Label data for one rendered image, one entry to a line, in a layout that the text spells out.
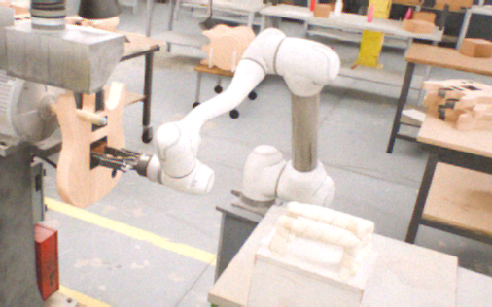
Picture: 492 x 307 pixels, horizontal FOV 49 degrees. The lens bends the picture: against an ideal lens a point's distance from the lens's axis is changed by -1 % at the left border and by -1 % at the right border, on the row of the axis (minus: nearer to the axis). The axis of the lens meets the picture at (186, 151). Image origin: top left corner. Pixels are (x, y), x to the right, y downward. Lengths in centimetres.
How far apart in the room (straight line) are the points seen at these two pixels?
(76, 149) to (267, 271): 73
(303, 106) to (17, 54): 98
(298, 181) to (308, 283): 87
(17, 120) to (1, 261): 62
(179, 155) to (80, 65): 37
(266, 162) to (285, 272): 96
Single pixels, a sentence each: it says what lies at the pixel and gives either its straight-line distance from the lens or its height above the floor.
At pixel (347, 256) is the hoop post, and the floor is 117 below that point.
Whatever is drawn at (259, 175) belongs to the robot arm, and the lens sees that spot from 229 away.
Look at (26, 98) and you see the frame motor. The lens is 176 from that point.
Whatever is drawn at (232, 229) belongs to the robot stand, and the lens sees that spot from 241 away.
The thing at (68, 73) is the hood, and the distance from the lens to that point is 154.
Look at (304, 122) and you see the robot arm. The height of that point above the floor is 120.
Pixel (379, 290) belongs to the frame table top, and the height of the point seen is 93.
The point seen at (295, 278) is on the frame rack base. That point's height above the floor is 107.
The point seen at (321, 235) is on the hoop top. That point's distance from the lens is 131.
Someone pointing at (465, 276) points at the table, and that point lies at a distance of 192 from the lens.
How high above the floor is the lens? 186
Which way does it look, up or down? 24 degrees down
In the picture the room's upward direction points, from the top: 5 degrees clockwise
